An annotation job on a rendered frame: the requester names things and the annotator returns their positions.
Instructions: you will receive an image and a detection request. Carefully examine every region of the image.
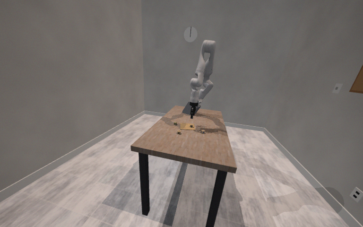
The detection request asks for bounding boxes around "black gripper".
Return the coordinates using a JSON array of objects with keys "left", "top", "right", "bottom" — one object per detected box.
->
[{"left": 190, "top": 102, "right": 198, "bottom": 119}]

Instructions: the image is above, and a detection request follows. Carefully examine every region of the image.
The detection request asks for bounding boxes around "tan flat mat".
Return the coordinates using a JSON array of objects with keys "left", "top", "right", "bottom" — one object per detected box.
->
[{"left": 180, "top": 123, "right": 195, "bottom": 130}]

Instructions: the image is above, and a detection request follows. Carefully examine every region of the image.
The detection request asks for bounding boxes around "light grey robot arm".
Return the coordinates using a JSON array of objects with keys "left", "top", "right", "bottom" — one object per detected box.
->
[{"left": 190, "top": 40, "right": 216, "bottom": 105}]

